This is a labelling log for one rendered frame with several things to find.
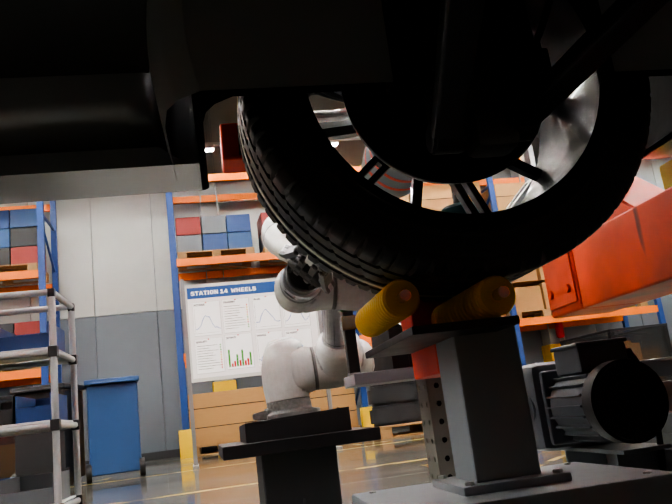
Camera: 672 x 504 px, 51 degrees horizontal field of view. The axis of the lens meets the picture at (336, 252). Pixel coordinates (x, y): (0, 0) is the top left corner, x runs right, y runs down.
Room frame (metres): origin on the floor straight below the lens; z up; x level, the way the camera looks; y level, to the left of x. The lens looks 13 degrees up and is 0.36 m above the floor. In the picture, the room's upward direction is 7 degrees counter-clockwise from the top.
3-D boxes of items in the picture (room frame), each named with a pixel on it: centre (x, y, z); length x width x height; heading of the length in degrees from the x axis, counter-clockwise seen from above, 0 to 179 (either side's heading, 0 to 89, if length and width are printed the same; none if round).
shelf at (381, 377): (1.94, -0.20, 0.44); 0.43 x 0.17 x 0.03; 100
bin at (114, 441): (7.23, 2.43, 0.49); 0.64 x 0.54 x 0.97; 19
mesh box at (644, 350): (9.69, -3.57, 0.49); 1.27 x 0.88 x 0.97; 12
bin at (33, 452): (7.10, 3.04, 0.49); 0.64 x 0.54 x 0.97; 2
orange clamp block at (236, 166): (1.22, 0.14, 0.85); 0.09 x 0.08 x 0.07; 100
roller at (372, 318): (1.16, -0.07, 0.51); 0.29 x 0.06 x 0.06; 10
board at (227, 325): (7.52, 0.97, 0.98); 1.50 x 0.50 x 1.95; 102
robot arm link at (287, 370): (2.51, 0.23, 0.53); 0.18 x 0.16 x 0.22; 97
